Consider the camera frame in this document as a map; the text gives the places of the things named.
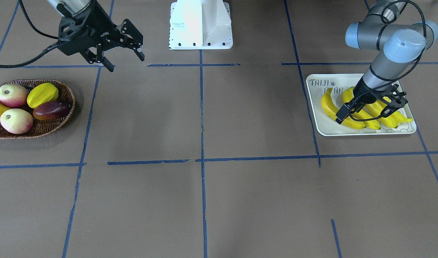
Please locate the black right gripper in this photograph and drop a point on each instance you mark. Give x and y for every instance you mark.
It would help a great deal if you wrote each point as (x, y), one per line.
(105, 31)

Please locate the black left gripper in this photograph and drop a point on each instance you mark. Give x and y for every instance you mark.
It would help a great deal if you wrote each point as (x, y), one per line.
(362, 88)

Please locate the yellow banana basket edge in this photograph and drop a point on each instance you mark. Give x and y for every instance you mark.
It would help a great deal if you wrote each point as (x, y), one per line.
(330, 110)

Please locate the yellow banana basket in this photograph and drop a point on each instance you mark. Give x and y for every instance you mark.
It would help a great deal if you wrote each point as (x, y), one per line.
(361, 115)
(374, 109)

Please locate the yellow banana carried to tray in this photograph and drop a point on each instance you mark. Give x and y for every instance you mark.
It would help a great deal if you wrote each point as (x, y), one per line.
(396, 116)

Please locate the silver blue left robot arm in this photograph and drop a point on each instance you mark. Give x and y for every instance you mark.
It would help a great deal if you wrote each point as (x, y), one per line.
(400, 49)

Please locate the brown wicker basket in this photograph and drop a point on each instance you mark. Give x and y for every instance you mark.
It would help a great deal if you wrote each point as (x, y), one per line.
(42, 128)

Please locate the white bear print tray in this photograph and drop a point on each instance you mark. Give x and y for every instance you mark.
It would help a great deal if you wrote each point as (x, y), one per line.
(317, 84)

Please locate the dark purple plum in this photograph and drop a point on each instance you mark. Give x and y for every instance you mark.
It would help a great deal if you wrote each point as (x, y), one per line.
(52, 110)

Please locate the pink white peach back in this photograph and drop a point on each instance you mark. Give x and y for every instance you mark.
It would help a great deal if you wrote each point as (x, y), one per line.
(13, 95)

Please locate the pink white peach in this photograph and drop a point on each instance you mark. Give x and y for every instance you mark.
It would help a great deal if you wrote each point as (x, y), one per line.
(16, 121)
(13, 95)

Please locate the pink white peach front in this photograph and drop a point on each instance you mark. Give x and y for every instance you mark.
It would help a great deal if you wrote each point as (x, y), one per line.
(16, 121)

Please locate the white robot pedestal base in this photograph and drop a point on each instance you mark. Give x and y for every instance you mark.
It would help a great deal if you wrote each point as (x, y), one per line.
(200, 24)

